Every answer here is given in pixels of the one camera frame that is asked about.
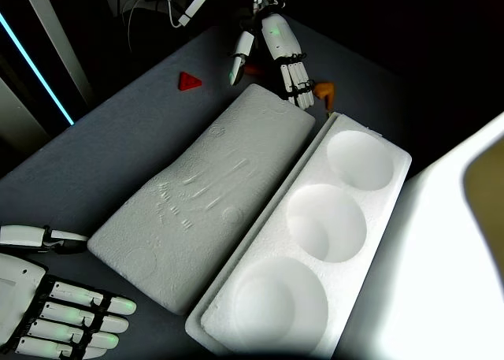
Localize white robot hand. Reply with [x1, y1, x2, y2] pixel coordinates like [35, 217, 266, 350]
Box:
[0, 225, 138, 359]
[229, 15, 316, 109]

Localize white styrofoam lid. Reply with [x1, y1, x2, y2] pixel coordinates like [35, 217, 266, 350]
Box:
[87, 83, 316, 316]

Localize white styrofoam tray with hollows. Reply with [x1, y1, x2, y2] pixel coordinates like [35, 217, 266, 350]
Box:
[184, 112, 413, 357]

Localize yellow orange toy piece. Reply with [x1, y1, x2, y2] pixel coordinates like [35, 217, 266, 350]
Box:
[314, 82, 337, 113]

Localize red toy triangle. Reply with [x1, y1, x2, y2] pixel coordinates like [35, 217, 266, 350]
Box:
[177, 71, 205, 92]

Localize white panel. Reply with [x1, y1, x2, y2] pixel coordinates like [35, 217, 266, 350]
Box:
[0, 76, 52, 150]

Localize grey table cloth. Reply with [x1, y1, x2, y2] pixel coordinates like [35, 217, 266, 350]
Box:
[0, 15, 418, 360]

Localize cyan light strip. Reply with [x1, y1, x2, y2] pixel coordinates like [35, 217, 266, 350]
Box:
[0, 12, 76, 127]

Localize large white curved housing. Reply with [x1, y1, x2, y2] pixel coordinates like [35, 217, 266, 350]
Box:
[332, 111, 504, 360]

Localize white cable adapter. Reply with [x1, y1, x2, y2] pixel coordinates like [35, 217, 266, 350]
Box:
[178, 0, 206, 28]

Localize thin white cable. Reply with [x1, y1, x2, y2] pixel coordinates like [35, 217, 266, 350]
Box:
[165, 0, 186, 29]
[120, 0, 169, 54]

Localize white post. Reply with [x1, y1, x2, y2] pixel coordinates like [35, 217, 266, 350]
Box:
[18, 0, 95, 105]

